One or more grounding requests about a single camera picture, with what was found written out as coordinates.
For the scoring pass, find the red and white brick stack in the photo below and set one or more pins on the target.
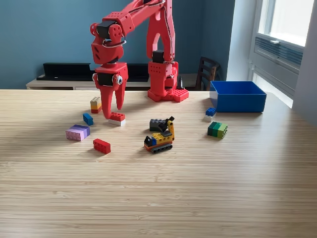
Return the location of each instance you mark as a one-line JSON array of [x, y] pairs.
[[119, 120]]

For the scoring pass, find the small blue brick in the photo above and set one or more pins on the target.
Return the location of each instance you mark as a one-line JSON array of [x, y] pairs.
[[88, 119]]

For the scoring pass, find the pale wooden sideboard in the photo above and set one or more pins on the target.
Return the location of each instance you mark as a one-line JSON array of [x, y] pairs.
[[74, 84]]

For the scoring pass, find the blue and white brick stack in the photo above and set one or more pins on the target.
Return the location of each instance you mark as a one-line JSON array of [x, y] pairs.
[[210, 112]]

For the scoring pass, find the black table clamp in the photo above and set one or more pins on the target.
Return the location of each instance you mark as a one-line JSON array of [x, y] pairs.
[[180, 83]]

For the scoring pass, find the beige yellow red brick stack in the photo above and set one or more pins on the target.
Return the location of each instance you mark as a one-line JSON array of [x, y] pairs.
[[95, 105]]

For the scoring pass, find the dark grey brick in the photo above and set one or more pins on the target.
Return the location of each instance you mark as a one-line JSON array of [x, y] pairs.
[[154, 125]]

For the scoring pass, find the white window frame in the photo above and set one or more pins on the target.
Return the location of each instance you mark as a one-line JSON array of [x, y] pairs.
[[284, 19]]

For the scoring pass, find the blue plastic bin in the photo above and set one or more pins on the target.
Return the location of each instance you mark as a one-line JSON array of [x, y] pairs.
[[240, 102]]

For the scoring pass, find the dark wooden chair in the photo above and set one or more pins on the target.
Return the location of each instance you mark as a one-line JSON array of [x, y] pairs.
[[205, 72]]

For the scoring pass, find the green brick stack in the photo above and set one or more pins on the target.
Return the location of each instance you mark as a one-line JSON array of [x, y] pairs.
[[218, 130]]

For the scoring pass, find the pink and purple brick stack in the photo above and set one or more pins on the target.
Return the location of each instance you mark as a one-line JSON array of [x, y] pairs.
[[78, 132]]

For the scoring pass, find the grey window vent grille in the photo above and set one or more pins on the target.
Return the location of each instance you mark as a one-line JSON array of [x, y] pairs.
[[284, 53]]

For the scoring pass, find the yellow toy digger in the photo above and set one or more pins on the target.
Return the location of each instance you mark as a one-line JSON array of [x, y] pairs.
[[161, 140]]

